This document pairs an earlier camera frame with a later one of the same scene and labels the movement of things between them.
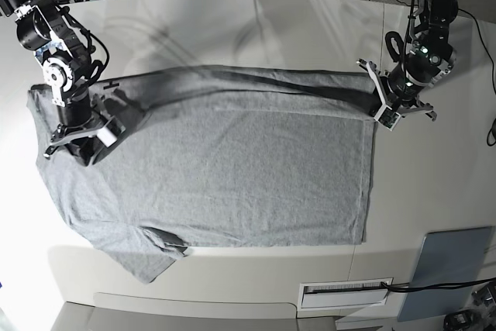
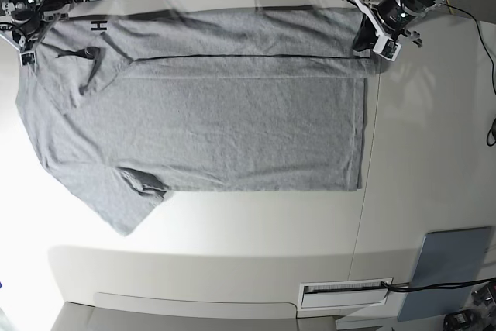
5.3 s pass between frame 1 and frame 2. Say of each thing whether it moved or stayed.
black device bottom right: stayed
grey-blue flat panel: stayed
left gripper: moved
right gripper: moved
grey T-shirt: moved
